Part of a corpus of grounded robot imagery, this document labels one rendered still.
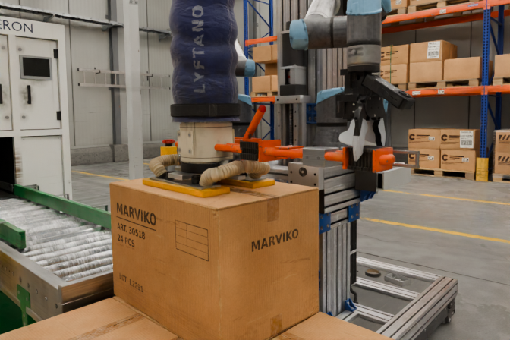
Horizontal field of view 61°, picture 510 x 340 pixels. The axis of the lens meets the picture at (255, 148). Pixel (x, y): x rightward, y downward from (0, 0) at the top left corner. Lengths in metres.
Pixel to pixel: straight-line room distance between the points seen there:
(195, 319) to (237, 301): 0.14
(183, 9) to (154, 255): 0.74
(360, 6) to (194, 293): 0.83
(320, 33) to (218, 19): 0.37
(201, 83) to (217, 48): 0.12
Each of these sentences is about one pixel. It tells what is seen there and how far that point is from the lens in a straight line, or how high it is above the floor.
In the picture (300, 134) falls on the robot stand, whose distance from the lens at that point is 1.86.
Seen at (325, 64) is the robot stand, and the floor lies 1.39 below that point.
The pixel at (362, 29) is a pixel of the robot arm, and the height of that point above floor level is 1.35.
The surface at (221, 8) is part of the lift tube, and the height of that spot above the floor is 1.49.
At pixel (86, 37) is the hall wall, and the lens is 11.68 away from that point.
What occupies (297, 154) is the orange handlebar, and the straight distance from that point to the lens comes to 1.08.
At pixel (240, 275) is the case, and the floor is 0.76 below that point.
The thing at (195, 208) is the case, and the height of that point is 0.93.
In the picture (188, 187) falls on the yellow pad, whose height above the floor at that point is 0.96.
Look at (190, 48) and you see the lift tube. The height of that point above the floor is 1.37.
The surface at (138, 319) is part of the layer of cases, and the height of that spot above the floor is 0.54.
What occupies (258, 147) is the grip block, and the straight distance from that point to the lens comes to 1.17.
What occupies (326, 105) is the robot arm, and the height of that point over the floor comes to 1.20.
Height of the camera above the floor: 1.17
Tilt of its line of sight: 5 degrees down
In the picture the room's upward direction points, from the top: 1 degrees counter-clockwise
